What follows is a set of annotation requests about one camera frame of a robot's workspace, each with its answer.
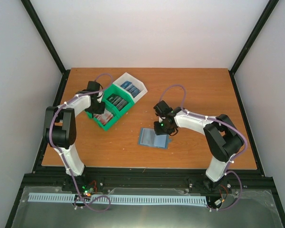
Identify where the teal card holder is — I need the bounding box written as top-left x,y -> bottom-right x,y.
138,128 -> 171,149

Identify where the green bin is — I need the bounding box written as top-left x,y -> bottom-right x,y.
86,104 -> 119,131
102,84 -> 134,118

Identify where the white bin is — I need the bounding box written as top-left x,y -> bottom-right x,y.
113,73 -> 148,103

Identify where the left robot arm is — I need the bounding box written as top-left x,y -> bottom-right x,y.
43,89 -> 104,191

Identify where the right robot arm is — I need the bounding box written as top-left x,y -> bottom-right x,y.
153,103 -> 248,182

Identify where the red white card stack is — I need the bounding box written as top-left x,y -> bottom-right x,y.
94,112 -> 115,126

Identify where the black card stack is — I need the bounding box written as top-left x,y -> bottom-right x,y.
107,94 -> 128,111

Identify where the blue card stack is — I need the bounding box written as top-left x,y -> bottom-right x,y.
121,81 -> 141,98

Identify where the small electronics board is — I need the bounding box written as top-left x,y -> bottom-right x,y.
82,185 -> 97,197

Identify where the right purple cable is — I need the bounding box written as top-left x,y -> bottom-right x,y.
159,85 -> 249,212

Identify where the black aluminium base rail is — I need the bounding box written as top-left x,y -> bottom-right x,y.
6,165 -> 285,228

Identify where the light blue cable duct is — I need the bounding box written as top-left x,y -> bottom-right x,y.
27,193 -> 207,207

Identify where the metal base plate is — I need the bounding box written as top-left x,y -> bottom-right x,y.
12,187 -> 283,228

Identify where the black frame post left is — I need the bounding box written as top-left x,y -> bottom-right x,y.
20,0 -> 71,75

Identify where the black frame post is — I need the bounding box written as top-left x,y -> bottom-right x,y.
20,0 -> 71,75
229,0 -> 280,74

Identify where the black frame post right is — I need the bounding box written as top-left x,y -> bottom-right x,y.
229,0 -> 280,74

